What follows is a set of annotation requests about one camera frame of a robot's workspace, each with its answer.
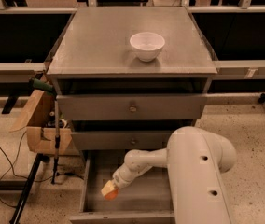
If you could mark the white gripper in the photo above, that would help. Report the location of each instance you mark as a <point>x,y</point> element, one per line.
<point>119,178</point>

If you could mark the orange fruit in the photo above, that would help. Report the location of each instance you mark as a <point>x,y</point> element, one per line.
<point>111,195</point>

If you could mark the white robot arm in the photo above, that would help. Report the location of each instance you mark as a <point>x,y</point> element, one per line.
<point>195,160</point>

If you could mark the grey open bottom drawer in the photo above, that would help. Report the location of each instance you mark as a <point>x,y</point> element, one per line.
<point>160,196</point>

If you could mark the grey middle drawer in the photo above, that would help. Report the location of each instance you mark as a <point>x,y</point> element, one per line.
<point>108,140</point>

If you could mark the grey drawer cabinet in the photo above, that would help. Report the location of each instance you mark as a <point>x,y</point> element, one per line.
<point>95,57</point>

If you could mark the grey top drawer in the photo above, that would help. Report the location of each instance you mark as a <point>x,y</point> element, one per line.
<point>132,106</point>

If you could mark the black stand leg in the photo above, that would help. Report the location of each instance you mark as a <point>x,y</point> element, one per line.
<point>26,190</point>

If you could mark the brown cardboard box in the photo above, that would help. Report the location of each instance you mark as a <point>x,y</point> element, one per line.
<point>37,119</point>

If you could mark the white ceramic bowl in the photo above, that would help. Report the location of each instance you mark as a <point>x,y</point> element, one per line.
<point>147,45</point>

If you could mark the green-handled grabber stick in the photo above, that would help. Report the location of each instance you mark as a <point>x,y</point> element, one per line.
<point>56,125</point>

